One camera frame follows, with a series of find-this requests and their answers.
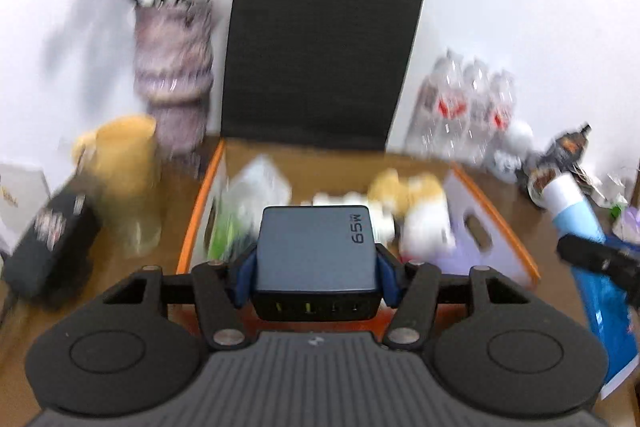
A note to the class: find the right water bottle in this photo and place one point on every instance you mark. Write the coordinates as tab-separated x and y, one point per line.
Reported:
500	114

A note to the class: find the yellow ceramic mug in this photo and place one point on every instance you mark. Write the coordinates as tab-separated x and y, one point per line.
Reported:
120	157

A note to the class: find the left water bottle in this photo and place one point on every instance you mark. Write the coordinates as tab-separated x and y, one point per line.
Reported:
420	138

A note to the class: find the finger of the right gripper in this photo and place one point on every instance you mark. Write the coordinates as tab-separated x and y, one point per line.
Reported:
594	257

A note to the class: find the orange cardboard storage box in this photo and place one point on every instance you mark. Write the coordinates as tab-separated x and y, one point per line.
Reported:
466	231

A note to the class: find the black paper gift bag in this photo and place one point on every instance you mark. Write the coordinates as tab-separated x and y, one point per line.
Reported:
322	73

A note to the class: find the blue white tube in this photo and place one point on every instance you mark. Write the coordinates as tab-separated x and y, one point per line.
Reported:
604	303

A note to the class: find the purple white ceramic vase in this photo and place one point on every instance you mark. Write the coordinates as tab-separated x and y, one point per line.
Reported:
173	71

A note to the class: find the grey 65W charger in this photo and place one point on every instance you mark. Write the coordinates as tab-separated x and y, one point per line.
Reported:
316	264

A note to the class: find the white robot figurine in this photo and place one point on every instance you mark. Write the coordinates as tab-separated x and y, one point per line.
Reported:
508	149

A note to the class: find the black patterned box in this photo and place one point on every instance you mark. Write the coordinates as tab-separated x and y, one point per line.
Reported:
51	261

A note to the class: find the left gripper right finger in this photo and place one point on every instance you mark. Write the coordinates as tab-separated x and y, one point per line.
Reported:
411	290

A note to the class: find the iridescent plastic bag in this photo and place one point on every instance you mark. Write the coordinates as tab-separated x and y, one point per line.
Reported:
259	184

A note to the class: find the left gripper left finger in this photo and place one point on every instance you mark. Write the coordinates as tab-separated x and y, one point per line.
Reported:
221	291

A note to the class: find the clear glass cup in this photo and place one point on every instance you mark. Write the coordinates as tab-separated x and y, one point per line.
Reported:
137	221

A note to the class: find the water bottle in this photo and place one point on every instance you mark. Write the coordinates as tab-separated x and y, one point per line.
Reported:
420	138
500	114
476	131

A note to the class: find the middle water bottle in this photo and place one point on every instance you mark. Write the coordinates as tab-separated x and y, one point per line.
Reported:
476	131

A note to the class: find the white yellow plush toy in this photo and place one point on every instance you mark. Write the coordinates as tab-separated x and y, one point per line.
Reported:
411	212

